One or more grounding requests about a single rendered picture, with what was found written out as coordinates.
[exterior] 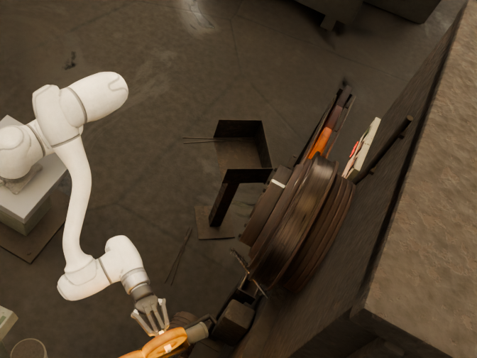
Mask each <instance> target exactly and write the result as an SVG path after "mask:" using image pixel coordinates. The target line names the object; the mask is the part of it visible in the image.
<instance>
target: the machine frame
mask: <svg viewBox="0 0 477 358"><path fill-rule="evenodd" d="M407 115H411V116H412V117H413V120H412V122H411V123H410V124H409V126H408V129H407V132H406V134H405V137H404V138H403V139H400V138H398V139H397V140H396V141H395V143H394V144H393V145H392V146H391V147H390V148H389V150H388V151H387V152H386V154H385V155H384V156H383V157H382V158H381V159H380V160H379V162H378V165H377V168H376V170H375V173H374V174H373V175H371V174H368V175H367V176H366V177H365V178H364V179H363V180H362V181H361V182H359V183H358V184H357V185H356V190H355V193H354V196H353V199H352V202H351V205H350V208H349V211H348V212H347V214H346V217H345V219H344V221H343V223H342V225H341V228H340V230H339V232H338V234H337V235H336V237H335V239H334V241H333V243H332V245H331V246H330V248H329V250H328V252H327V254H326V256H325V257H324V259H323V260H322V262H321V264H320V265H319V267H318V269H317V270H316V271H315V273H314V275H313V276H312V277H311V279H310V280H309V281H308V283H307V284H306V286H305V287H304V288H303V289H302V290H301V291H300V292H299V293H293V292H292V291H290V290H288V289H287V288H284V287H283V286H281V285H279V284H276V285H275V286H274V287H273V289H272V290H271V291H267V292H266V294H267V295H268V297H269V298H267V299H266V298H265V296H259V295H257V296H256V299H255V300H254V302H253V303H252V304H251V305H250V304H248V303H247V302H245V304H244V305H245V306H247V307H249V308H251V309H252V310H254V311H255V312H256V316H255V317H254V319H253V322H252V325H251V327H250V328H249V329H248V331H247V332H246V333H245V334H244V335H243V337H242V338H241V339H240V340H239V341H238V342H237V343H236V344H235V345H234V346H233V347H230V346H229V345H227V344H225V345H224V347H223V349H222V351H221V353H220V355H219V357H218V358H477V1H474V0H468V1H466V3H465V4H464V5H463V6H462V8H461V9H460V11H459V12H458V13H457V15H456V18H455V20H454V22H453V23H452V24H451V25H450V27H449V28H448V30H447V31H446V33H445V34H444V35H443V36H442V38H441V39H440V41H439V42H438V43H437V44H436V46H435V47H434V49H433V50H432V51H431V53H430V54H429V55H428V57H427V58H426V60H425V61H424V62H423V63H422V65H421V66H420V68H419V69H418V70H417V72H416V73H415V74H414V76H413V77H412V79H411V80H410V81H409V82H408V83H407V85H406V86H405V88H404V90H403V91H402V92H401V93H400V95H399V96H398V97H397V99H396V100H395V101H394V102H393V104H392V105H391V107H390V108H389V110H388V111H387V112H386V113H385V115H384V116H383V118H382V119H381V120H380V123H379V125H378V128H377V131H376V133H375V136H374V137H373V140H372V142H371V145H370V148H369V149H368V152H367V154H366V157H365V159H364V162H363V164H362V166H361V169H360V171H359V172H358V174H357V175H356V177H357V176H358V175H359V174H360V173H361V172H362V171H363V170H364V169H365V168H366V166H367V165H368V164H369V163H370V162H371V160H372V159H373V158H374V156H375V155H376V154H377V152H379V150H380V149H381V148H382V147H383V145H384V144H385V142H386V141H387V140H388V139H389V138H390V137H391V135H392V134H393V133H394V131H395V130H396V129H397V128H398V127H399V125H400V124H401V123H402V121H403V120H404V119H405V117H406V116H407Z"/></svg>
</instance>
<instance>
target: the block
mask: <svg viewBox="0 0 477 358"><path fill-rule="evenodd" d="M255 316H256V312H255V311H254V310H252V309H251V308H249V307H247V306H245V305H244V304H242V303H240V302H238V301H237V300H234V299H233V300H231V301H230V303H229V304H228V305H227V307H226V309H225V310H224V312H223V313H222V314H221V316H220V318H219V319H218V322H217V324H216V325H215V327H214V329H213V330H212V336H213V337H215V338H217V339H218V340H220V341H222V342H224V343H225V344H227V345H229V346H230V347H233V346H234V345H235V344H236V343H237V342H238V341H239V340H240V339H241V338H242V337H243V335H244V334H245V333H246V332H247V331H248V329H249V328H250V327H251V325H252V322H253V319H254V317H255Z"/></svg>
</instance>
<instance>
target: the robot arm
mask: <svg viewBox="0 0 477 358"><path fill-rule="evenodd" d="M127 98H128V87H127V84H126V82H125V80H124V79H123V78H122V76H120V75H119V74H116V73H115V72H99V73H97V74H94V75H90V76H89V77H85V78H83V79H81V80H79V81H77V82H75V83H73V84H72V85H70V86H68V87H66V88H64V89H59V88H58V86H55V85H45V86H43V87H41V88H40V89H38V90H36V91H35V92H34V93H33V98H32V103H33V111H34V114H35V117H36V119H35V120H33V121H32V122H30V123H28V124H26V125H24V126H15V125H10V126H5V127H2V128H0V187H1V186H4V187H5V188H8V189H9V190H10V191H11V192H12V193H13V194H14V195H18V194H19V193H20V191H21V189H22V188H23V187H24V186H25V185H26V184H27V183H28V182H29V181H30V180H31V178H32V177H33V176H34V175H35V174H36V173H38V172H40V171H42V169H43V165H42V164H40V163H36V162H37V161H39V160H40V159H41V158H42V157H44V156H47V155H50V154H52V153H54V152H56V154H57V155H58V156H59V158H60V159H61V161H62V162H63V163H64V164H65V166H66V167H67V169H68V170H69V172H70V175H71V177H72V193H71V198H70V204H69V207H68V211H67V218H66V222H65V228H64V233H63V238H62V247H63V252H64V255H65V259H66V263H67V264H66V267H65V274H64V275H62V276H61V277H60V279H59V281H58V282H57V289H58V290H59V292H60V294H61V296H62V297H63V298H64V299H66V300H80V299H83V298H86V297H89V296H91V295H93V294H95V293H98V292H99V291H101V290H103V289H104V288H106V287H107V286H109V285H110V284H112V283H115V282H117V281H121V283H122V284H123V286H124V288H125V290H126V292H127V294H129V295H130V296H131V299H132V301H133V303H134V305H135V310H134V311H133V312H132V313H131V317H132V318H133V319H135V320H136V321H137V322H138V323H139V325H140V326H141V327H142V328H143V329H144V330H145V331H146V333H147V334H148V335H149V336H153V335H154V336H155V337H157V336H158V335H160V334H162V333H164V332H166V331H167V329H168V328H169V325H170V323H169V320H168V314H167V310H166V307H165V301H166V299H165V298H164V299H159V298H158V297H157V296H155V294H154V292H153V290H152V288H151V287H150V279H149V277H148V275H147V273H146V271H145V269H144V267H143V262H142V259H141V256H140V254H139V253H138V251H137V249H136V247H135V246H134V245H133V244H132V242H131V241H130V240H129V238H128V237H126V236H123V235H120V236H115V237H112V238H110V239H109V240H108V241H107V243H106V246H105V252H106V253H105V254H104V255H103V256H101V257H100V258H98V259H94V258H93V257H92V256H91V255H86V254H85V253H84V252H83V251H82V250H81V248H80V232H81V229H82V224H83V221H84V216H85V212H86V209H87V204H88V201H89V196H90V192H91V186H92V177H91V171H90V168H89V163H88V160H87V157H86V154H85V151H84V146H83V144H82V139H81V134H82V132H83V124H86V123H88V122H91V121H96V120H98V119H101V118H103V117H105V116H107V115H109V114H110V113H112V112H113V111H115V110H117V109H118V108H119V107H121V106H122V105H123V103H124V102H125V101H126V100H127ZM158 303H159V305H161V310H162V314H163V319H164V323H165V325H164V324H163V321H162V320H161V318H160V316H159V314H158V311H157V309H156V308H157V304H158ZM138 312H140V313H142V314H143V315H145V317H146V318H147V320H148V323H149V325H150V327H151V329H152V330H151V329H150V328H149V326H147V324H146V323H145V322H144V321H143V319H142V318H141V317H140V315H138ZM150 313H152V314H153V315H154V317H155V319H156V322H157V324H158V326H159V328H160V330H161V331H160V332H158V329H157V327H156V326H155V323H154V321H153V319H152V317H151V315H150Z"/></svg>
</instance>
